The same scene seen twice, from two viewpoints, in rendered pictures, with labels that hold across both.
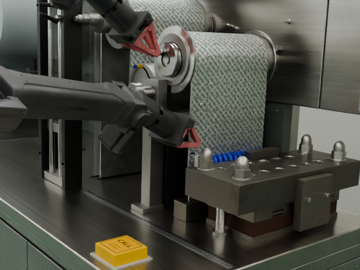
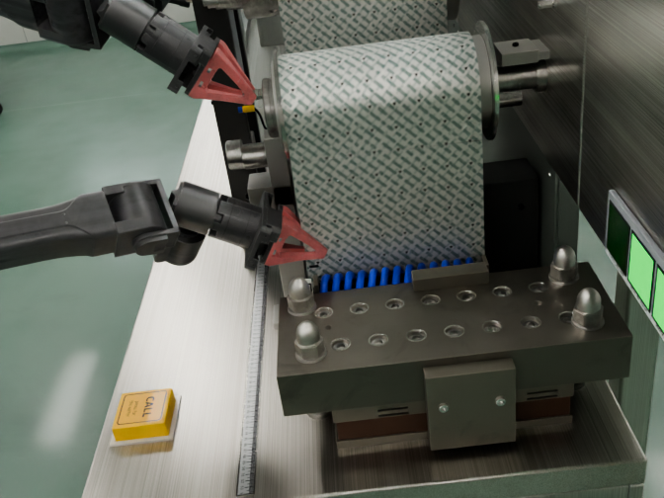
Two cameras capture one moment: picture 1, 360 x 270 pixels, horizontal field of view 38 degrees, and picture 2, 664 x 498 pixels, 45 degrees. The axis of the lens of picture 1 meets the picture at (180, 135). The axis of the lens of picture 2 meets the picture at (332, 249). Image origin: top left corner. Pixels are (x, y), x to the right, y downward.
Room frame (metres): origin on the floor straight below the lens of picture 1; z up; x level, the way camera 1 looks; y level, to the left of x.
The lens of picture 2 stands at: (0.46, -0.63, 1.60)
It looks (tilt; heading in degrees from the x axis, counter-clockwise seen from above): 30 degrees down; 41
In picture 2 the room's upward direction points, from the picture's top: 8 degrees counter-clockwise
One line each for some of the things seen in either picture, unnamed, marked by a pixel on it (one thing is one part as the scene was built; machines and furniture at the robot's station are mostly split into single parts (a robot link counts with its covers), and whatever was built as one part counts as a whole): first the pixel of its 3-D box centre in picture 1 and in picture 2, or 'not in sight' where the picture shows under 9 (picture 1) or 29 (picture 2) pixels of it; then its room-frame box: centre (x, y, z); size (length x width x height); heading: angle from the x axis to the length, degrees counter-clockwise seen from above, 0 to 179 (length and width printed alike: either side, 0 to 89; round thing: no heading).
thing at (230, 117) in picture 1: (229, 123); (391, 216); (1.19, -0.11, 1.11); 0.23 x 0.01 x 0.18; 129
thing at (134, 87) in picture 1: (135, 91); (235, 154); (1.14, 0.10, 1.18); 0.04 x 0.02 x 0.04; 39
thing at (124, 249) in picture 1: (121, 250); (144, 414); (0.89, 0.10, 0.91); 0.07 x 0.07 x 0.02; 39
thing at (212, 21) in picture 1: (201, 25); not in sight; (1.54, -0.05, 1.33); 0.07 x 0.07 x 0.07; 39
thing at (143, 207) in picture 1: (148, 145); (277, 231); (1.16, 0.07, 1.05); 0.06 x 0.05 x 0.31; 129
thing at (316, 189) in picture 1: (314, 201); (470, 406); (1.06, -0.29, 0.96); 0.10 x 0.03 x 0.11; 129
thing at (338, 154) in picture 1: (338, 150); (588, 305); (1.19, -0.37, 1.05); 0.04 x 0.04 x 0.04
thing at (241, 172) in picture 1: (242, 167); (308, 338); (0.99, -0.12, 1.05); 0.04 x 0.04 x 0.04
